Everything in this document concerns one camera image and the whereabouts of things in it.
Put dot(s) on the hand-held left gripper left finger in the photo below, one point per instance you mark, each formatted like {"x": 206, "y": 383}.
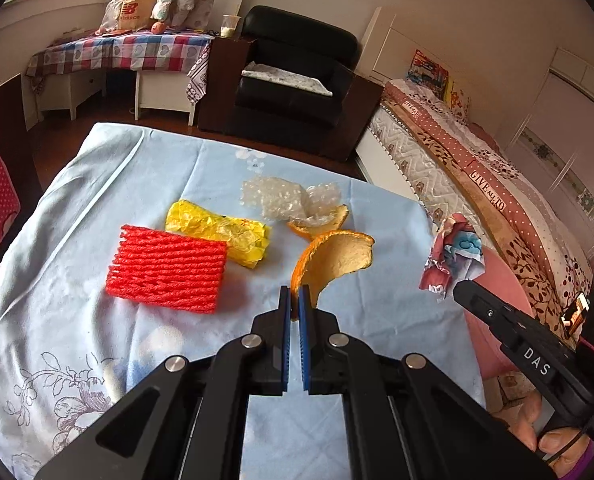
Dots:
{"x": 287, "y": 340}

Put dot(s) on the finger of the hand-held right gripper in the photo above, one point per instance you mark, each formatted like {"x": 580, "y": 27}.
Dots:
{"x": 479, "y": 302}

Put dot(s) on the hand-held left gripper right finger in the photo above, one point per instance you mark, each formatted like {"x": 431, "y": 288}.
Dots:
{"x": 304, "y": 342}

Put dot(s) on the pink plastic basin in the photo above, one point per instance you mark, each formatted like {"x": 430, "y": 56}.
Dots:
{"x": 502, "y": 285}

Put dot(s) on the printed paper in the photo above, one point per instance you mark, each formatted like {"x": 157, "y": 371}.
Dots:
{"x": 454, "y": 255}

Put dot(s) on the large orange peel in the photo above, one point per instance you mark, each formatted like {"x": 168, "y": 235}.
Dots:
{"x": 332, "y": 260}

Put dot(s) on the small orange peel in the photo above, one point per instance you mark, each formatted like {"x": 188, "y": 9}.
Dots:
{"x": 307, "y": 230}

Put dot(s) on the red foam fruit net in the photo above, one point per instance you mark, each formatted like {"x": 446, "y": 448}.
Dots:
{"x": 172, "y": 270}

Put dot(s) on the yellow plastic bag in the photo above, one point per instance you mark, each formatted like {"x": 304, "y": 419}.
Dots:
{"x": 212, "y": 227}

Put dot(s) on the clear bubble wrap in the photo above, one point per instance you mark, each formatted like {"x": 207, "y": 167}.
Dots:
{"x": 277, "y": 200}

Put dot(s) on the person's right hand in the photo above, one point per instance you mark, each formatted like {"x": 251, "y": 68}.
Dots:
{"x": 527, "y": 425}

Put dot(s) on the smartphone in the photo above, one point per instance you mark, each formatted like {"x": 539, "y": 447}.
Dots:
{"x": 575, "y": 316}

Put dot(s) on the pink patterned quilt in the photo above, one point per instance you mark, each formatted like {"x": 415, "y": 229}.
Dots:
{"x": 517, "y": 200}

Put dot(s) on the white wooden bed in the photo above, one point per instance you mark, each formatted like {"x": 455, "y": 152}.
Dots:
{"x": 417, "y": 165}

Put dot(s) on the white sliding wardrobe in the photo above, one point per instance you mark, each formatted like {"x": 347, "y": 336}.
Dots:
{"x": 567, "y": 135}

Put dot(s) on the yellow floral pillow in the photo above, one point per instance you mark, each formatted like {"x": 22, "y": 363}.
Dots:
{"x": 458, "y": 102}

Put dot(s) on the light blue floral tablecloth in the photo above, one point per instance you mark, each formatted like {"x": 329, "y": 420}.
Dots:
{"x": 77, "y": 310}

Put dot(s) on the colourful printed pillow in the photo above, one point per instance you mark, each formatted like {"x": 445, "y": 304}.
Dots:
{"x": 427, "y": 72}

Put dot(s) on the white floral seat cushion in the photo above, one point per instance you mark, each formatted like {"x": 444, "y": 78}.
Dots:
{"x": 287, "y": 80}

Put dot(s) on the black leather armchair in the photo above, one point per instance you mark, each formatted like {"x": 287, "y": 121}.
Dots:
{"x": 297, "y": 35}
{"x": 7, "y": 110}

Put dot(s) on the clear plastic cup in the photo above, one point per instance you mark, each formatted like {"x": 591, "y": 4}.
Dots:
{"x": 230, "y": 27}

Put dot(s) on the plaid heart tablecloth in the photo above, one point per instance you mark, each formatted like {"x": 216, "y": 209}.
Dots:
{"x": 127, "y": 52}

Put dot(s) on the red apple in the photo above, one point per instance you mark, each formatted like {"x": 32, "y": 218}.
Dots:
{"x": 158, "y": 28}

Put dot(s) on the brown paper shopping bag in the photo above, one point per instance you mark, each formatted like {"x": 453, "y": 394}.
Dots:
{"x": 139, "y": 7}

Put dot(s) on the white thin plastic bag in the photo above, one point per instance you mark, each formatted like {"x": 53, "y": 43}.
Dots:
{"x": 111, "y": 17}

